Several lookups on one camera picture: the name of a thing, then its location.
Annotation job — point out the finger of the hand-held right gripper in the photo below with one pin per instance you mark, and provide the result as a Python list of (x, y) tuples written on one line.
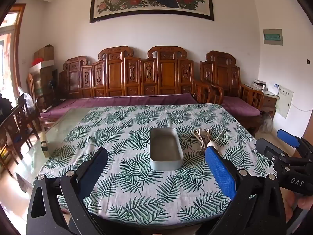
[(265, 146), (288, 137)]

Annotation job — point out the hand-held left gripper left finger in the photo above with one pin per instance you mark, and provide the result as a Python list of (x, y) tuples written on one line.
[(94, 172)]

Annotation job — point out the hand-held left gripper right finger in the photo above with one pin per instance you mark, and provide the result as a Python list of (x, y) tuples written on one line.
[(220, 171)]

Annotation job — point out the beige plastic fork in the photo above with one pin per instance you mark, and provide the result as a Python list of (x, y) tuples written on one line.
[(203, 133)]

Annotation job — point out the grey rectangular container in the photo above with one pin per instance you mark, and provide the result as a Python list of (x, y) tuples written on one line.
[(166, 162)]

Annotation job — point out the person's right hand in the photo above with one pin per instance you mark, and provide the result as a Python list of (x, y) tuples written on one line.
[(305, 203)]

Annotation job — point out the grey fluffy bundle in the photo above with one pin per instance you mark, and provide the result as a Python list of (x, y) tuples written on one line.
[(266, 123)]

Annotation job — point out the white metal panel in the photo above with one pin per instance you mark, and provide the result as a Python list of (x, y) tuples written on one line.
[(285, 102)]

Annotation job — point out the leaf-print tablecloth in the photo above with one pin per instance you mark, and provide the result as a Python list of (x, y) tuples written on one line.
[(127, 151)]

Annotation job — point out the wooden side table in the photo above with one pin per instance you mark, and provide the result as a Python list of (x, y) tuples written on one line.
[(269, 101)]

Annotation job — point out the square purple seat cushion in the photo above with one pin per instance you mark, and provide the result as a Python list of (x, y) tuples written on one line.
[(239, 106)]

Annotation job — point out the white and blue box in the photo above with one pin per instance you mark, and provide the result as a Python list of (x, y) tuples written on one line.
[(273, 89)]

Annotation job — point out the beige stick with dark band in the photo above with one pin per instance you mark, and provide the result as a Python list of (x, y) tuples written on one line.
[(44, 144)]

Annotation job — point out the white device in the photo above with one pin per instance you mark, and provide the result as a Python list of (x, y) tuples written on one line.
[(258, 83)]

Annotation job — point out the long purple sofa cushion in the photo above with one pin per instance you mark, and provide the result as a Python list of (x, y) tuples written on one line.
[(122, 101)]

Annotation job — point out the carved wooden armchair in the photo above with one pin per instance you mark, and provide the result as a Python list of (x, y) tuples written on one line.
[(222, 76)]

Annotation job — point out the dark wooden dining chair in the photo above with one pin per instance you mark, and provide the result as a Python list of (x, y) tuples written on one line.
[(14, 127)]

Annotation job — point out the long carved wooden sofa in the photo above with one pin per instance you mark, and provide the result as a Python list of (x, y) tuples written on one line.
[(115, 76)]

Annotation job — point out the dark wooden cabinet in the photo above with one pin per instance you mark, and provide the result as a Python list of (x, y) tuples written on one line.
[(47, 83)]

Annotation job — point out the clear plastic bag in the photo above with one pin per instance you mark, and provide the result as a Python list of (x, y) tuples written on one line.
[(25, 98)]

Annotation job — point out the white flat box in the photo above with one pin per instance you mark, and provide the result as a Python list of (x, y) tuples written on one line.
[(45, 64)]

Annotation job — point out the brown cardboard box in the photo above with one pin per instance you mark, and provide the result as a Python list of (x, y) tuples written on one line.
[(45, 52)]

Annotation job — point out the grey wall distribution box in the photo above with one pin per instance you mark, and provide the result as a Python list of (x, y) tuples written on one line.
[(272, 37)]

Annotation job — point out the wooden door frame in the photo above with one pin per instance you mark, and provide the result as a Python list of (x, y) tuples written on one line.
[(16, 44)]

